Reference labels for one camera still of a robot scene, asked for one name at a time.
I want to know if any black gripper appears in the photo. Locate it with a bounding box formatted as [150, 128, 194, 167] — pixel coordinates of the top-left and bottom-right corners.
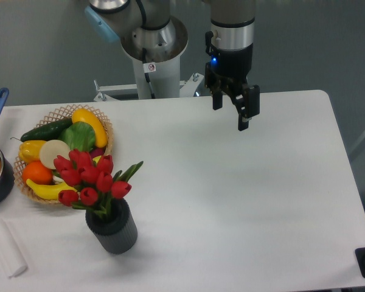
[205, 31, 260, 131]

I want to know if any woven wicker basket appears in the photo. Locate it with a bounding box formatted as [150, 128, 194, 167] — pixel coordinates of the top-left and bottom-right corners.
[13, 104, 114, 205]

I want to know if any white garlic bulb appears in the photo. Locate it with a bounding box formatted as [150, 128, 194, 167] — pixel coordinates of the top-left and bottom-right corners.
[53, 172, 64, 184]

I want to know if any red tulip bouquet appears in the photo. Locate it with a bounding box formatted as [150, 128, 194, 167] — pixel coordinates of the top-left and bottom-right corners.
[54, 149, 143, 223]

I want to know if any orange fruit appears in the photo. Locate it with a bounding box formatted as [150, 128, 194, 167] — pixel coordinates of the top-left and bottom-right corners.
[22, 161, 53, 185]

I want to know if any purple eggplant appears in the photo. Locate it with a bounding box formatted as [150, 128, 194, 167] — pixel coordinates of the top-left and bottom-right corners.
[89, 148, 105, 159]

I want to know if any yellow bell pepper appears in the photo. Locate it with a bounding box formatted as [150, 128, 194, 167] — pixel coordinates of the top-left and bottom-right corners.
[18, 140, 46, 164]

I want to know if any green cucumber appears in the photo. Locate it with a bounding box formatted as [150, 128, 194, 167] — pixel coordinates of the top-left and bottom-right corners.
[11, 118, 72, 142]

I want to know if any yellow banana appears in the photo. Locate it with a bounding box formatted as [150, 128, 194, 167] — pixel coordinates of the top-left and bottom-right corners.
[26, 179, 77, 201]

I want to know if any yellow squash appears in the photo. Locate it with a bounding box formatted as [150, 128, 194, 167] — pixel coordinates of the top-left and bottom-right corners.
[72, 108, 108, 148]

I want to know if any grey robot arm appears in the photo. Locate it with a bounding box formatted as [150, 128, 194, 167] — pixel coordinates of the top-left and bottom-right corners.
[85, 1, 260, 130]

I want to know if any white round onion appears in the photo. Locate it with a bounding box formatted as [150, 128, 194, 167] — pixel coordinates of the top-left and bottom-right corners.
[39, 140, 71, 169]

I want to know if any green leafy vegetable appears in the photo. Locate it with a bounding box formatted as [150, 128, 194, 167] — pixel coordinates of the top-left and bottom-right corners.
[58, 122, 96, 152]

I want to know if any white folded cloth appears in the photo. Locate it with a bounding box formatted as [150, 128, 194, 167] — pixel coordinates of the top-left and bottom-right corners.
[0, 218, 28, 278]

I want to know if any dark grey ribbed vase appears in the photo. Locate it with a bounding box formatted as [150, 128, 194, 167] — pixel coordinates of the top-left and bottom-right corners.
[85, 199, 138, 254]

